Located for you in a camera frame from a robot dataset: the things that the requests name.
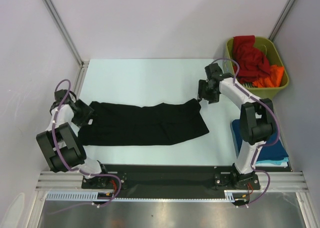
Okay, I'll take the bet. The aluminium frame post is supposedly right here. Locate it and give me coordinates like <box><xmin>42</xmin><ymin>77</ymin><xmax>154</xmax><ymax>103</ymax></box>
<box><xmin>42</xmin><ymin>0</ymin><xmax>84</xmax><ymax>68</ymax></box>
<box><xmin>268</xmin><ymin>0</ymin><xmax>297</xmax><ymax>42</ymax></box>

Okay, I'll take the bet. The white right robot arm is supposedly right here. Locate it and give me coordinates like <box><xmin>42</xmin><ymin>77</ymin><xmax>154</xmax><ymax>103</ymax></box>
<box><xmin>198</xmin><ymin>77</ymin><xmax>279</xmax><ymax>189</ymax></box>

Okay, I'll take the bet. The black t shirt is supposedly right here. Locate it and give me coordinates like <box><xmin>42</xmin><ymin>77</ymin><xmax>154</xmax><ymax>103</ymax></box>
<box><xmin>78</xmin><ymin>99</ymin><xmax>209</xmax><ymax>146</ymax></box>

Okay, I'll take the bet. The folded dark blue t shirt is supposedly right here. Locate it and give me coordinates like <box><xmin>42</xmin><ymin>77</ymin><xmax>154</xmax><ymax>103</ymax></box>
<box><xmin>230</xmin><ymin>119</ymin><xmax>289</xmax><ymax>161</ymax></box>

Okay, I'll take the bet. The aluminium frame post right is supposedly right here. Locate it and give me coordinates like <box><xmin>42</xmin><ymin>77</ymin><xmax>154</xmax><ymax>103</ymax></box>
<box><xmin>268</xmin><ymin>0</ymin><xmax>297</xmax><ymax>42</ymax></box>

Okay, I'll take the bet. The red t shirt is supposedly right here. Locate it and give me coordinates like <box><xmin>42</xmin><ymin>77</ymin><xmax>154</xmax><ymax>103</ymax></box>
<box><xmin>232</xmin><ymin>35</ymin><xmax>271</xmax><ymax>83</ymax></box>

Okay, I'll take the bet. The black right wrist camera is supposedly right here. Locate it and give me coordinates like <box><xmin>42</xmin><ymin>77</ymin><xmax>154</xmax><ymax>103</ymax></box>
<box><xmin>204</xmin><ymin>63</ymin><xmax>233</xmax><ymax>81</ymax></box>

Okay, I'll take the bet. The folded light blue t shirt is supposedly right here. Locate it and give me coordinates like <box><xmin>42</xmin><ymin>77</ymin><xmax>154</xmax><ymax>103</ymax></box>
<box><xmin>256</xmin><ymin>158</ymin><xmax>289</xmax><ymax>167</ymax></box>

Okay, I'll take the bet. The green plastic basket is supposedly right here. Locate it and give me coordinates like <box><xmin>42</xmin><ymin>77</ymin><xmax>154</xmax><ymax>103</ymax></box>
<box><xmin>223</xmin><ymin>35</ymin><xmax>289</xmax><ymax>99</ymax></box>

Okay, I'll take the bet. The white slotted cable duct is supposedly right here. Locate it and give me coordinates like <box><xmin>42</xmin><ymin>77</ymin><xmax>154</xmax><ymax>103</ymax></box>
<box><xmin>46</xmin><ymin>190</ymin><xmax>251</xmax><ymax>203</ymax></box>

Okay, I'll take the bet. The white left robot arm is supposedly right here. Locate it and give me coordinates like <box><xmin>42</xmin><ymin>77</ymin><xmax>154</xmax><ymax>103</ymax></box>
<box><xmin>36</xmin><ymin>99</ymin><xmax>111</xmax><ymax>188</ymax></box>

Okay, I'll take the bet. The aluminium frame post left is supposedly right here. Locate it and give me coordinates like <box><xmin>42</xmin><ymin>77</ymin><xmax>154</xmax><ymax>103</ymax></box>
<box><xmin>42</xmin><ymin>0</ymin><xmax>84</xmax><ymax>68</ymax></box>

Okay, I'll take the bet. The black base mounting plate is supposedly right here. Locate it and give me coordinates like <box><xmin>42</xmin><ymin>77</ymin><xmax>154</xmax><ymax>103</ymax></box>
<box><xmin>81</xmin><ymin>164</ymin><xmax>261</xmax><ymax>200</ymax></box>

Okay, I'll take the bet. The orange t shirt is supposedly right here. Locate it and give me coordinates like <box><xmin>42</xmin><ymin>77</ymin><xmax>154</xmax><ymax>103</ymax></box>
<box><xmin>253</xmin><ymin>65</ymin><xmax>285</xmax><ymax>88</ymax></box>

